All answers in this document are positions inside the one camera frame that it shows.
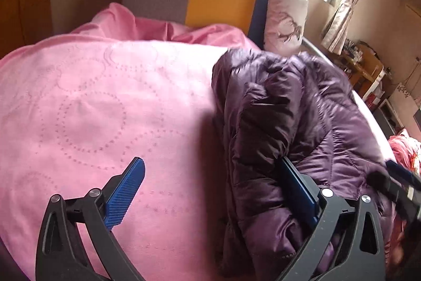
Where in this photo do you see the wooden side table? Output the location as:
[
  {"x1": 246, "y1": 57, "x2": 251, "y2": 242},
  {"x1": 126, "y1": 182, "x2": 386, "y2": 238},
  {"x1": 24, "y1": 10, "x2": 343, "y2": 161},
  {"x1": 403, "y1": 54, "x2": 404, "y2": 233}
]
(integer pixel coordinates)
[{"x1": 334, "y1": 40, "x2": 385, "y2": 101}]

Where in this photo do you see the pink bed cover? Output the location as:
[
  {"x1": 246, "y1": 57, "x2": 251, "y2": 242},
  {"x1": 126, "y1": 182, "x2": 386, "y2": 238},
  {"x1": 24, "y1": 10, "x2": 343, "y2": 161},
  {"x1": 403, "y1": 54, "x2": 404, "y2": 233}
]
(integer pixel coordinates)
[{"x1": 1, "y1": 3, "x2": 253, "y2": 280}]

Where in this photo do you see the purple down jacket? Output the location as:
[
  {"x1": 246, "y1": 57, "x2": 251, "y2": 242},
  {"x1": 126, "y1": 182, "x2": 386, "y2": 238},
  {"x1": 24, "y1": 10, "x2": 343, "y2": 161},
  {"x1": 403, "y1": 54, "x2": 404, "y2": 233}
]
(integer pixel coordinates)
[{"x1": 212, "y1": 49, "x2": 395, "y2": 280}]

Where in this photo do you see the pink deer print pillow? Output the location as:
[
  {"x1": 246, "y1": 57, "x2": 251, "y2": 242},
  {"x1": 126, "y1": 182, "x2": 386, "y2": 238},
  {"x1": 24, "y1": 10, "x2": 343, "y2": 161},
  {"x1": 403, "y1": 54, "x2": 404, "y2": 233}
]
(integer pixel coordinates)
[{"x1": 263, "y1": 0, "x2": 308, "y2": 57}]

